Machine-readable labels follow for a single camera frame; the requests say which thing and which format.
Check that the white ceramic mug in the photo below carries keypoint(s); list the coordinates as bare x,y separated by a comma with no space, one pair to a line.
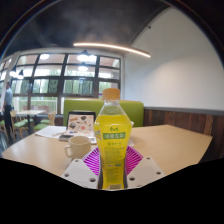
80,146

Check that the wooden dining table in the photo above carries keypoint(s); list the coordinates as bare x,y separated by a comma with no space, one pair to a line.
30,112

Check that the group of pendant lamps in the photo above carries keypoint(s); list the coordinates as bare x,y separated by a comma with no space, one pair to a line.
83,56

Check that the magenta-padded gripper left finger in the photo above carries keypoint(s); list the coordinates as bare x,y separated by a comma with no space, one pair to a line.
78,173

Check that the small dark box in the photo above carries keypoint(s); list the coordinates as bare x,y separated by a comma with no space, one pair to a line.
65,137

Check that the curved linear ceiling light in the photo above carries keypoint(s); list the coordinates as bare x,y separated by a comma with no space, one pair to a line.
113,47

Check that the yellow drink bottle orange cap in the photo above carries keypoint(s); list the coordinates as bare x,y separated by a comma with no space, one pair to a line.
112,133

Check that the group of wooden green-seat chairs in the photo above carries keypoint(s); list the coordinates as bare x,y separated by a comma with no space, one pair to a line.
20,123

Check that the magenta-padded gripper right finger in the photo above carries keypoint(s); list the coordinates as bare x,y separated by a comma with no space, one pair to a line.
145,171

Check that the person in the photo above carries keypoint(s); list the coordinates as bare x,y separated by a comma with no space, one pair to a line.
7,103

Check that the white paper sheets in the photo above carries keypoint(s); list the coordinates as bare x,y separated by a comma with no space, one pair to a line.
50,131

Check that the green upholstered bench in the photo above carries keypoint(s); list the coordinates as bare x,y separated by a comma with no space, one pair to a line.
136,111

